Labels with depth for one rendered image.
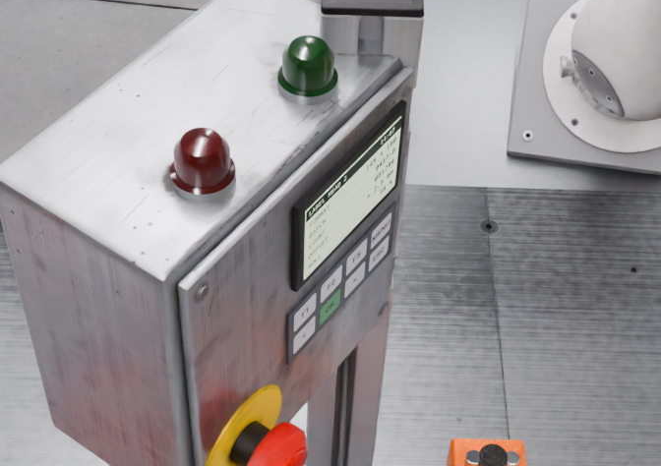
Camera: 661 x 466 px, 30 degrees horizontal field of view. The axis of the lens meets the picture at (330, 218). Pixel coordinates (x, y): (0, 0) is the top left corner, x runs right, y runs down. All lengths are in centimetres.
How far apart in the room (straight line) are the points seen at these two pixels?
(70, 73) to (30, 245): 227
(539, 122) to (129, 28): 161
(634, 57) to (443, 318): 39
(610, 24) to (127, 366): 58
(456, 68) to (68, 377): 101
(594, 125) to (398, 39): 89
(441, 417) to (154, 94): 72
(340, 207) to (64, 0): 246
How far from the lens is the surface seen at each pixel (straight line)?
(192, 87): 53
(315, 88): 52
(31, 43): 287
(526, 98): 143
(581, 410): 123
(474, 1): 163
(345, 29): 54
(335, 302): 60
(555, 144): 143
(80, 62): 281
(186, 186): 48
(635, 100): 103
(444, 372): 123
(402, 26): 54
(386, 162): 56
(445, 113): 147
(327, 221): 54
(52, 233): 50
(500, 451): 74
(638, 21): 98
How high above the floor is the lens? 183
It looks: 49 degrees down
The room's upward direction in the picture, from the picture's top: 3 degrees clockwise
